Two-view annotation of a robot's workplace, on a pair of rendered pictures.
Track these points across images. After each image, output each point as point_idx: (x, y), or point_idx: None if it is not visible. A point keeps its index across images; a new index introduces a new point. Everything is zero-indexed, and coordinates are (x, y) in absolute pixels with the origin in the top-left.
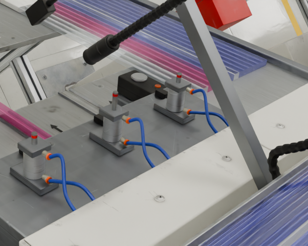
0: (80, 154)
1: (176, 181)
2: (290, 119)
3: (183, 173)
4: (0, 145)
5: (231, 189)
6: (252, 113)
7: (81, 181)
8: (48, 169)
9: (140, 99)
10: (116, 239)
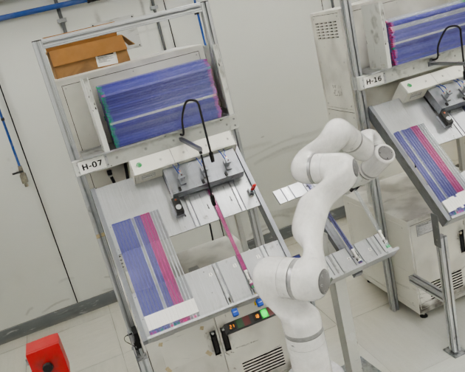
0: (213, 170)
1: None
2: (155, 161)
3: (196, 150)
4: (226, 203)
5: None
6: (142, 197)
7: (217, 162)
8: (223, 167)
9: (187, 189)
10: (219, 138)
